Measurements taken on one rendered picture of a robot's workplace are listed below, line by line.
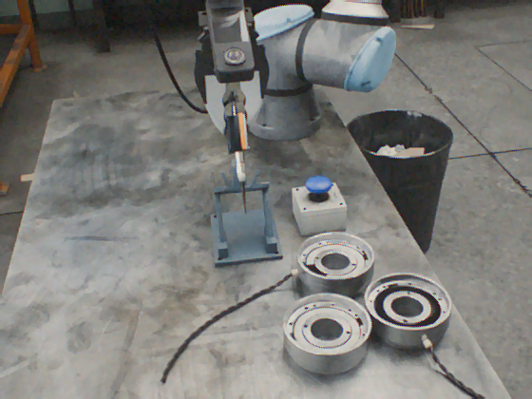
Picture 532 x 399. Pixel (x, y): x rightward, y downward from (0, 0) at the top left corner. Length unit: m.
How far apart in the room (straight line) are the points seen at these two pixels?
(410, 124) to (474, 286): 0.57
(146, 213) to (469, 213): 1.66
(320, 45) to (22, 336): 0.67
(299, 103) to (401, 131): 1.07
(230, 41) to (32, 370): 0.46
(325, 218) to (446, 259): 1.34
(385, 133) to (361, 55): 1.17
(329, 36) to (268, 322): 0.53
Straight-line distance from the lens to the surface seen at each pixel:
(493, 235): 2.46
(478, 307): 2.14
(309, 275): 0.88
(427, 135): 2.27
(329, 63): 1.17
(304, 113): 1.28
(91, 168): 1.26
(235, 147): 0.88
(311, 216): 0.99
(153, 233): 1.05
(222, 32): 0.80
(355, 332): 0.81
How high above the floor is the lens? 1.39
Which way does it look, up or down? 33 degrees down
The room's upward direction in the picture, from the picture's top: 3 degrees counter-clockwise
